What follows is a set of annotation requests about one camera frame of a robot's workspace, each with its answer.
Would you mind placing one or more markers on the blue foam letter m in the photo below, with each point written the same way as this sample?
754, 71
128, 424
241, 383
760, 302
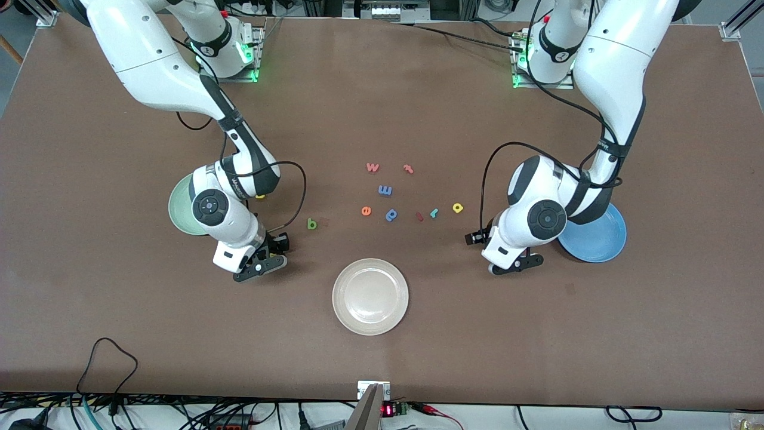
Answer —
385, 191

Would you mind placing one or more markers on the red digit display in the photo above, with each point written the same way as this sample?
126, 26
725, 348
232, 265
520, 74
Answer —
387, 410

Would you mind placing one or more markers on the aluminium frame profile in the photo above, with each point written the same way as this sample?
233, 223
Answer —
46, 19
737, 24

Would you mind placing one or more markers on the green plate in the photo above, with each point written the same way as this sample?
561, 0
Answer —
179, 209

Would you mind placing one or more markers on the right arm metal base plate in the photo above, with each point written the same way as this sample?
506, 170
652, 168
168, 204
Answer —
258, 54

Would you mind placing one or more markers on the white plate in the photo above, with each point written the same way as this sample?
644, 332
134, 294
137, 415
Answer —
370, 297

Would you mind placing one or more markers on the brown wooden stick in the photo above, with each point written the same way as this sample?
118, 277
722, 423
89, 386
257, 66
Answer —
11, 49

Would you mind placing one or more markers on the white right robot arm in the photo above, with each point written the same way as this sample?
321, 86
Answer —
149, 65

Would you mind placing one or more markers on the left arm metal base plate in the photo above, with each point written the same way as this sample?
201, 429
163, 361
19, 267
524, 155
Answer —
537, 85

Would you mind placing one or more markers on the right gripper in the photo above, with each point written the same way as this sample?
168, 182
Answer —
273, 241

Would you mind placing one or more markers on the blue plate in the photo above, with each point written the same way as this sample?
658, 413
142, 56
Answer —
603, 239

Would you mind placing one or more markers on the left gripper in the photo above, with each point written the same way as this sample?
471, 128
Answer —
484, 233

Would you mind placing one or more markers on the green terminal block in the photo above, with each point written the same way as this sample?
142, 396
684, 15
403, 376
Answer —
402, 408

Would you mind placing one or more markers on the blue foam letter p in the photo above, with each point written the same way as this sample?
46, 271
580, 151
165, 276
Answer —
388, 218

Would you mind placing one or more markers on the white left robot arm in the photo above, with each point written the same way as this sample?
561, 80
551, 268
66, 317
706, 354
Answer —
615, 65

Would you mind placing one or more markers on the red clip lead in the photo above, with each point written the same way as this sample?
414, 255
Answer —
433, 409

